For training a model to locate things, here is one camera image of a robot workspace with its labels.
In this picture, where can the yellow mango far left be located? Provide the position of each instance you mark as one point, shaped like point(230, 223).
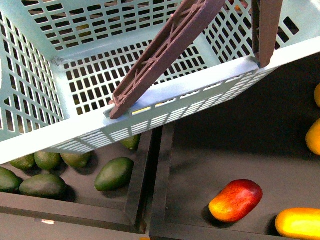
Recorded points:
point(299, 223)

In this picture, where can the green avocado right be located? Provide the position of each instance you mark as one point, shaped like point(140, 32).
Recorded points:
point(114, 175)

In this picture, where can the brown basket handle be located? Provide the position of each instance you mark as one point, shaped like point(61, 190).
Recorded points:
point(183, 27)

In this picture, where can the yellow mango under basket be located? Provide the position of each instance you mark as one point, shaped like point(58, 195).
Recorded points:
point(312, 138)

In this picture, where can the red orange mango left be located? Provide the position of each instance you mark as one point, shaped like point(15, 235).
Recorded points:
point(235, 201)

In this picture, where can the light blue plastic basket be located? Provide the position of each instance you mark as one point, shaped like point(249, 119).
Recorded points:
point(61, 60)

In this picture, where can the green lime right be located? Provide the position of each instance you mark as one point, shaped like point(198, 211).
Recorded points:
point(76, 160)

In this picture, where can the black fruit display tray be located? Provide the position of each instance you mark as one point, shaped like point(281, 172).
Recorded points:
point(259, 136)

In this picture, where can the black avocado display tray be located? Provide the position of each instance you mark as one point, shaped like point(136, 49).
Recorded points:
point(121, 209)

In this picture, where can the green lime middle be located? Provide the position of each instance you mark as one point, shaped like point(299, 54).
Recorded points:
point(47, 160)

